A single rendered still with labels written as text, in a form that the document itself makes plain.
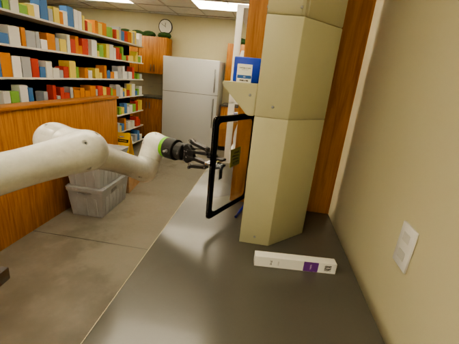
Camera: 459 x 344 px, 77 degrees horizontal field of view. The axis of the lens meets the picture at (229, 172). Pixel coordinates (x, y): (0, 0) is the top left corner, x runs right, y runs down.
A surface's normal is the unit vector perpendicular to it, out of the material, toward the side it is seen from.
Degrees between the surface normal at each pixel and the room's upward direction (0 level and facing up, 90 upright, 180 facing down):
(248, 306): 0
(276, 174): 90
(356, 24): 90
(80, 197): 95
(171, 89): 90
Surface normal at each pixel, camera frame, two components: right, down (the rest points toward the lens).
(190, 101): -0.13, 0.30
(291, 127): 0.60, 0.30
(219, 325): 0.10, -0.95
